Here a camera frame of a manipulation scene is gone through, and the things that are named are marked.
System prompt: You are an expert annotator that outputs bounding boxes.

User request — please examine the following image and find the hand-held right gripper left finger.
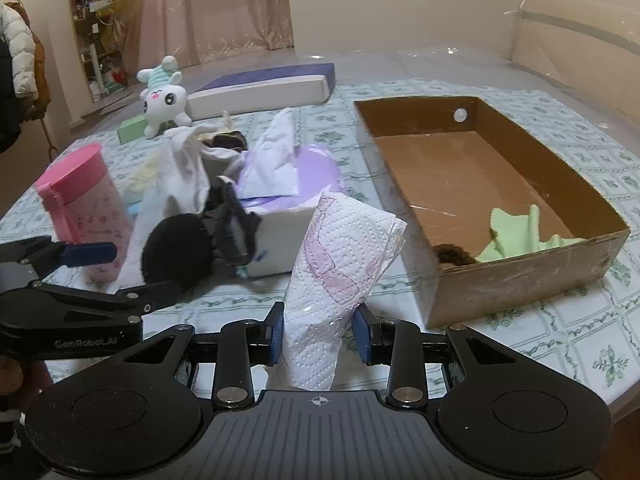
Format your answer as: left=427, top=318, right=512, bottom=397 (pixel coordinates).
left=119, top=303, right=286, bottom=409

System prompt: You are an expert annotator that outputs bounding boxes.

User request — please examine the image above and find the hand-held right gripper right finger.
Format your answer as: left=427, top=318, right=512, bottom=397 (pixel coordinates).
left=351, top=303, right=511, bottom=409

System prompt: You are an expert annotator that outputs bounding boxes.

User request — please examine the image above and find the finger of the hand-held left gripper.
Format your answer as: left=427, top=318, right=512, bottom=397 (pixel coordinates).
left=29, top=281, right=195, bottom=323
left=0, top=238, right=119, bottom=281

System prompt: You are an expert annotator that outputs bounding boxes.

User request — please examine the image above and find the black cloth garment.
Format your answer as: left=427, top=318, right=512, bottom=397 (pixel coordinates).
left=141, top=176, right=263, bottom=296

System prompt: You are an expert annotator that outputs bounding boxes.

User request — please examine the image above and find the white cloth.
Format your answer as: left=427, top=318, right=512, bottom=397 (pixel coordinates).
left=119, top=125, right=212, bottom=292

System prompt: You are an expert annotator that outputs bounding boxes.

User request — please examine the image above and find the brown cardboard box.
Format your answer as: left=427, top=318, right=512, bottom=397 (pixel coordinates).
left=353, top=96, right=631, bottom=330

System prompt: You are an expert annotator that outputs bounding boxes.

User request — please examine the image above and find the pink lidded cup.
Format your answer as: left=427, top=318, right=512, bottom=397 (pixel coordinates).
left=35, top=142, right=134, bottom=282

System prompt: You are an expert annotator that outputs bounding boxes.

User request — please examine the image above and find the yellow towel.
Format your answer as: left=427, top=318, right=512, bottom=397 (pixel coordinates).
left=127, top=157, right=166, bottom=197

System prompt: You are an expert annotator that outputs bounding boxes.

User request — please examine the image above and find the brown scrunchie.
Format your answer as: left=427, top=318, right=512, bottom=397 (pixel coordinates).
left=434, top=243, right=479, bottom=266

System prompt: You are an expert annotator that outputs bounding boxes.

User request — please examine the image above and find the green foam block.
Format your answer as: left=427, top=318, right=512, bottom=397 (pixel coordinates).
left=117, top=115, right=151, bottom=145

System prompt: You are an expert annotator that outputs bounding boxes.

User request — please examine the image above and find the white plush toy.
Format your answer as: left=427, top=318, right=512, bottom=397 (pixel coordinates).
left=136, top=55, right=194, bottom=140

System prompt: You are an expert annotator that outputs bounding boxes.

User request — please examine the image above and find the light green cloth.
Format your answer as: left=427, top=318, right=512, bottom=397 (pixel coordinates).
left=475, top=205, right=583, bottom=264

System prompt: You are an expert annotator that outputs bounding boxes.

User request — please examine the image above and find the brown jacket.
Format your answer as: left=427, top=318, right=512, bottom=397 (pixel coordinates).
left=29, top=24, right=52, bottom=112

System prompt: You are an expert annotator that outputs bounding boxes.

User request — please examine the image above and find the white puffer jacket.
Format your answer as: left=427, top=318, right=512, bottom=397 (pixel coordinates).
left=0, top=2, right=37, bottom=99

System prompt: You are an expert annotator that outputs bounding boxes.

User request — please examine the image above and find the blue and white flat box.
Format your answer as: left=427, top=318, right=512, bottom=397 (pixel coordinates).
left=187, top=62, right=336, bottom=122

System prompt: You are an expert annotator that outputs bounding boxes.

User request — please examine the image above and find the cluttered storage shelf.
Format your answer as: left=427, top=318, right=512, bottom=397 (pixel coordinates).
left=65, top=0, right=151, bottom=104

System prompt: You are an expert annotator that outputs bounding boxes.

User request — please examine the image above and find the plastic covered standing fan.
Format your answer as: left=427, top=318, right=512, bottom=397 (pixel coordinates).
left=102, top=0, right=153, bottom=91

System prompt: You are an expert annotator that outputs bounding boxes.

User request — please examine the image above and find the pink curtain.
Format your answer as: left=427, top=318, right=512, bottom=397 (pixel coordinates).
left=140, top=0, right=296, bottom=67

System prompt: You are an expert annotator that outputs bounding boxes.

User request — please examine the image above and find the beige bed headboard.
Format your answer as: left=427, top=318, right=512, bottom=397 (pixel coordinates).
left=505, top=0, right=640, bottom=132

